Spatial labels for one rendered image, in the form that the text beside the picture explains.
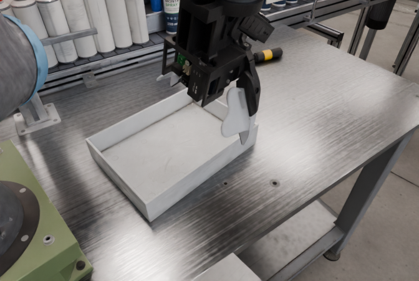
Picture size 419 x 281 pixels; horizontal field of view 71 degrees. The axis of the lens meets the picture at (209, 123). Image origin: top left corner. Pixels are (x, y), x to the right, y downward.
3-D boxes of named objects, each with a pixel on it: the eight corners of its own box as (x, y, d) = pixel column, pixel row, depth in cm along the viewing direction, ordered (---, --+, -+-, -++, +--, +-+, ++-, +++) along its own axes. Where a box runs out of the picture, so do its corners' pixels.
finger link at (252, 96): (231, 115, 40) (213, 53, 36) (239, 109, 41) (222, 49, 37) (259, 119, 37) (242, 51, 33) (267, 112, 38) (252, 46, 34)
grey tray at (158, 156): (192, 101, 73) (192, 85, 70) (255, 142, 62) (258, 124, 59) (91, 157, 59) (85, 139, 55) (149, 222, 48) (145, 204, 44)
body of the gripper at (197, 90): (159, 77, 36) (166, -21, 27) (206, 53, 41) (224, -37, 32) (203, 113, 34) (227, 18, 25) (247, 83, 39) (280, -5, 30)
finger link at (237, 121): (221, 161, 39) (201, 99, 36) (247, 139, 43) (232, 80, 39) (239, 166, 37) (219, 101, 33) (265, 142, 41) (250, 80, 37)
